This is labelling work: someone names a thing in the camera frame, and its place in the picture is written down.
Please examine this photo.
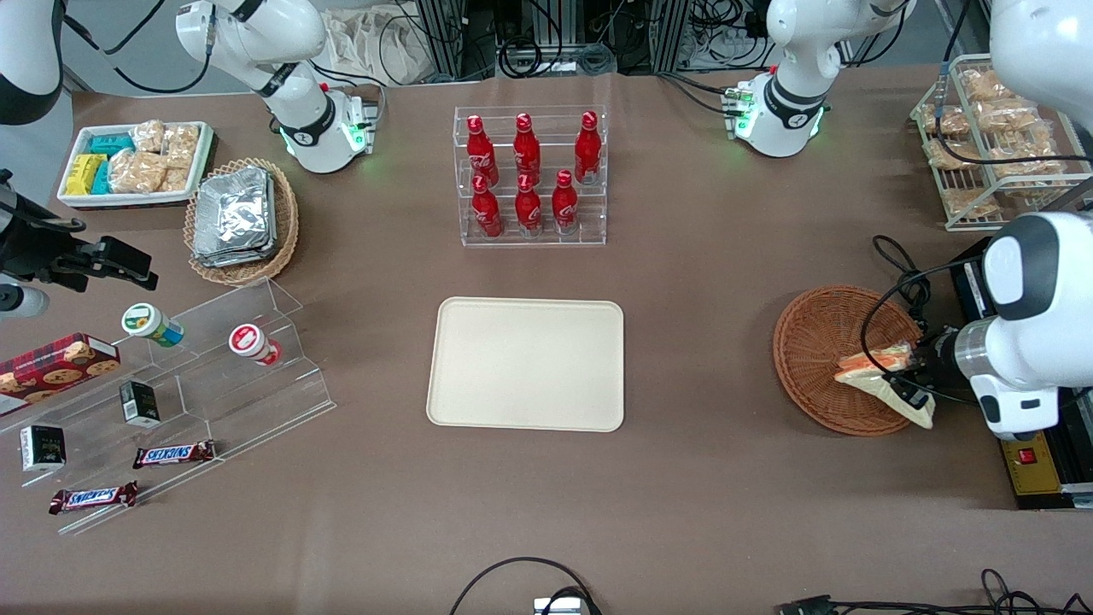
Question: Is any white wire rack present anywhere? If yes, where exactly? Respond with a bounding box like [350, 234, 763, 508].
[909, 53, 1093, 232]

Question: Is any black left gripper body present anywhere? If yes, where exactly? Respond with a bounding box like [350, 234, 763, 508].
[917, 328, 962, 395]

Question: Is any clear acrylic stepped shelf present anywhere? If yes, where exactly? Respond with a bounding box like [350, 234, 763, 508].
[0, 278, 336, 536]

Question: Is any beige plastic tray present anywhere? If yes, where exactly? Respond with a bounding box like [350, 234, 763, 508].
[426, 296, 625, 433]

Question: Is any small black carton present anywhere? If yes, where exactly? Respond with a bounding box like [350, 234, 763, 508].
[119, 381, 161, 428]
[20, 425, 67, 472]

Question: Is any bagged pastry snack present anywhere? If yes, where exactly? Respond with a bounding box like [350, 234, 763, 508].
[980, 99, 1049, 138]
[922, 104, 971, 137]
[961, 68, 1015, 104]
[926, 139, 983, 171]
[944, 188, 1002, 220]
[986, 141, 1068, 182]

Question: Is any white cloth bag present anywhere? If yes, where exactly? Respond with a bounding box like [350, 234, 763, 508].
[320, 7, 438, 86]

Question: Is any red lid yogurt cup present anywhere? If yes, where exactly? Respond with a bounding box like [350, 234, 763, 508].
[228, 324, 283, 366]

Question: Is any red cookie box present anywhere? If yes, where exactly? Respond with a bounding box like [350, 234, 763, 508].
[0, 333, 121, 418]

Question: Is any yellow emergency stop box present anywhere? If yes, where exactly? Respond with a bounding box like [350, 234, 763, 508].
[1001, 431, 1067, 498]

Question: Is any triangular sandwich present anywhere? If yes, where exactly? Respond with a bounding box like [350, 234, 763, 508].
[834, 341, 937, 430]

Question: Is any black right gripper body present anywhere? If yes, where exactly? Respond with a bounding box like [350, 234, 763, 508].
[0, 169, 105, 284]

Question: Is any white rectangular snack tray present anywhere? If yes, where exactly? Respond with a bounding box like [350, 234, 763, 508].
[56, 120, 214, 210]

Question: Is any green lid yogurt cup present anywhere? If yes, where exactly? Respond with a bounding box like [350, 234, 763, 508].
[121, 302, 184, 348]

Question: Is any clear acrylic bottle rack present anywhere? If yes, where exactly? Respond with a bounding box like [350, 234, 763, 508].
[453, 104, 609, 249]

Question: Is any oval wicker basket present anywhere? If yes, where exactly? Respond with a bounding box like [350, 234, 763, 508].
[184, 158, 300, 286]

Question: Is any snickers chocolate bar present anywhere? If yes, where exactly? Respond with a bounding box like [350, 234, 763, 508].
[49, 481, 139, 515]
[132, 440, 217, 470]

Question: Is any red cola bottle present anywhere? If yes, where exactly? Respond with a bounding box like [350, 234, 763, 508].
[471, 175, 505, 238]
[552, 170, 579, 235]
[466, 115, 500, 187]
[515, 173, 543, 237]
[513, 113, 542, 185]
[574, 111, 602, 185]

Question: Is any empty-looking round wicker basket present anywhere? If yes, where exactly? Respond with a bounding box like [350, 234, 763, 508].
[773, 284, 936, 437]

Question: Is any looped black cable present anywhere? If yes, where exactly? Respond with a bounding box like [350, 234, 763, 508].
[450, 557, 604, 615]

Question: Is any thin black cable with plug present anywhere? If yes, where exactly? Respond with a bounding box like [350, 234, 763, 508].
[933, 0, 1093, 166]

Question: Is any stack of silver foil packs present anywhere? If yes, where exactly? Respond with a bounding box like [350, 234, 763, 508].
[192, 167, 277, 268]

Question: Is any yellow snack pack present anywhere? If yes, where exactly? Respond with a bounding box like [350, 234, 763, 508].
[66, 154, 108, 196]

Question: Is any black cable with connector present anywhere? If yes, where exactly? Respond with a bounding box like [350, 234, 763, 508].
[777, 568, 1093, 615]

